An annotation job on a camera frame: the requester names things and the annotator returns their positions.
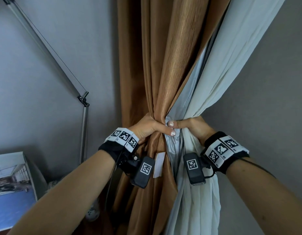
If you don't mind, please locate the white round object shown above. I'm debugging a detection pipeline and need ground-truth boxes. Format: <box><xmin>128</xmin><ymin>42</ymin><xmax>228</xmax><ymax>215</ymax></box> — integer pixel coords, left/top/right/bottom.
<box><xmin>85</xmin><ymin>198</ymin><xmax>100</xmax><ymax>222</ymax></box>

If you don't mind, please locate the person's right hand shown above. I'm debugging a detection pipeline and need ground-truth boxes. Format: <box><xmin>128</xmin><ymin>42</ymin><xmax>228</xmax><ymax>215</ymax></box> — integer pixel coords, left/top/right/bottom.
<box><xmin>167</xmin><ymin>116</ymin><xmax>217</xmax><ymax>146</ymax></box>

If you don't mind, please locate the silver metal floor lamp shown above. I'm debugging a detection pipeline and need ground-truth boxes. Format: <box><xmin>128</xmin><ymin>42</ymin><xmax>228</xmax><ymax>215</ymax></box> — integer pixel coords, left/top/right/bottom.
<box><xmin>1</xmin><ymin>0</ymin><xmax>90</xmax><ymax>165</ymax></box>

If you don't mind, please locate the person's right forearm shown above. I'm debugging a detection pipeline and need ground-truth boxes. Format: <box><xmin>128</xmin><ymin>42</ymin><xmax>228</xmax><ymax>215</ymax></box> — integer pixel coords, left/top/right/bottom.
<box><xmin>225</xmin><ymin>164</ymin><xmax>302</xmax><ymax>235</ymax></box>

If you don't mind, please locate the black cable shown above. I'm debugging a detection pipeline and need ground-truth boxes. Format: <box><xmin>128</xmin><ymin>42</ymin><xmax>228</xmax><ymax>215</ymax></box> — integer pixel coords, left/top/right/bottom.
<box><xmin>104</xmin><ymin>149</ymin><xmax>123</xmax><ymax>212</ymax></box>
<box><xmin>239</xmin><ymin>157</ymin><xmax>277</xmax><ymax>179</ymax></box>

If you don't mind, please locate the white curtain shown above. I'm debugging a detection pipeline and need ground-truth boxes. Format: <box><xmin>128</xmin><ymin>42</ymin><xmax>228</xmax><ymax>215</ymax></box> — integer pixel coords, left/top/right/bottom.
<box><xmin>163</xmin><ymin>0</ymin><xmax>287</xmax><ymax>235</ymax></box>

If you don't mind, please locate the person's left forearm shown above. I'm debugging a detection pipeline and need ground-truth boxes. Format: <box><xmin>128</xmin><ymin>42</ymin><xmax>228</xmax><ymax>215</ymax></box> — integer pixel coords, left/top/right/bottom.
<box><xmin>6</xmin><ymin>150</ymin><xmax>117</xmax><ymax>235</ymax></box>

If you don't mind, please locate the black wristband with marker tags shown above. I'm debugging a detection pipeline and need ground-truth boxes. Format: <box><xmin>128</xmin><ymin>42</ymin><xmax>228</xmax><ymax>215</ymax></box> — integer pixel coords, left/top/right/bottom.
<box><xmin>98</xmin><ymin>128</ymin><xmax>141</xmax><ymax>162</ymax></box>
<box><xmin>201</xmin><ymin>131</ymin><xmax>250</xmax><ymax>174</ymax></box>

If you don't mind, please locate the person's left hand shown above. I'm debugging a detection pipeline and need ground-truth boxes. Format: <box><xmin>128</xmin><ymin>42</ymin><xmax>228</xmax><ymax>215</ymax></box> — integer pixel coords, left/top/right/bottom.
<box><xmin>128</xmin><ymin>112</ymin><xmax>177</xmax><ymax>145</ymax></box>

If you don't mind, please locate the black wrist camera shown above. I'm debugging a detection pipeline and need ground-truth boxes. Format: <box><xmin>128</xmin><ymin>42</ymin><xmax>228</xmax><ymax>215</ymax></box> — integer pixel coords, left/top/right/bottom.
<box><xmin>117</xmin><ymin>152</ymin><xmax>156</xmax><ymax>189</ymax></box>
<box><xmin>183</xmin><ymin>152</ymin><xmax>215</xmax><ymax>186</ymax></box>

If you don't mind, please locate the brown curtain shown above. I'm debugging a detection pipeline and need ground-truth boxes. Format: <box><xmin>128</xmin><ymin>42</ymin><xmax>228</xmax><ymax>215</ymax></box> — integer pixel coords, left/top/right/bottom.
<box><xmin>113</xmin><ymin>0</ymin><xmax>232</xmax><ymax>235</ymax></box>

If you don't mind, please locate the printed picture board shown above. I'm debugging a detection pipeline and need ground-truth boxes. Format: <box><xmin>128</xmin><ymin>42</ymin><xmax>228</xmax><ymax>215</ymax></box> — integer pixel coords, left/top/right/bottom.
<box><xmin>0</xmin><ymin>151</ymin><xmax>47</xmax><ymax>233</ymax></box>

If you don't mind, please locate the white fabric label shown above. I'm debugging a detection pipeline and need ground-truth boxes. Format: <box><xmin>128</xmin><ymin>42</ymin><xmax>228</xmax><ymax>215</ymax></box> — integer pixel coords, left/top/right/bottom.
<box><xmin>153</xmin><ymin>152</ymin><xmax>166</xmax><ymax>179</ymax></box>

